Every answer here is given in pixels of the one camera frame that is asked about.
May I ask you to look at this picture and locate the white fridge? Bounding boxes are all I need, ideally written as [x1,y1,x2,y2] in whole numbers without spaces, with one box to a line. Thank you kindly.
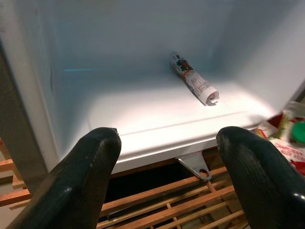
[0,0,305,191]

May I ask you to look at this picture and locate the wooden slatted rack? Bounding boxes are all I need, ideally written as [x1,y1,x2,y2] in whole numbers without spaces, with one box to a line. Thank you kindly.
[0,138,253,229]

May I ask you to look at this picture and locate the rolled printed paper label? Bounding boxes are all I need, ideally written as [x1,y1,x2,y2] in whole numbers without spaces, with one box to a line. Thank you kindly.
[169,52,220,107]

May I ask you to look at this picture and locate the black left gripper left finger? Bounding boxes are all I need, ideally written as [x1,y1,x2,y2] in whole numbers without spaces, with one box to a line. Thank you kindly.
[7,127,122,229]

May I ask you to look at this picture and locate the metal hinge bracket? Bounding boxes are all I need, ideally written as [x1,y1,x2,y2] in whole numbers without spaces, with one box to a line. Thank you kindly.
[176,152,213,181]

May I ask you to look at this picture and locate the white juice carton green cap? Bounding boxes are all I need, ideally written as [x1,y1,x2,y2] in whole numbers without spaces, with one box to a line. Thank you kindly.
[252,101,305,176]

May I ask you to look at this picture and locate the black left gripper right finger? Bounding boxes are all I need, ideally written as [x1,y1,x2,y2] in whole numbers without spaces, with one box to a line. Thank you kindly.
[215,126,305,229]

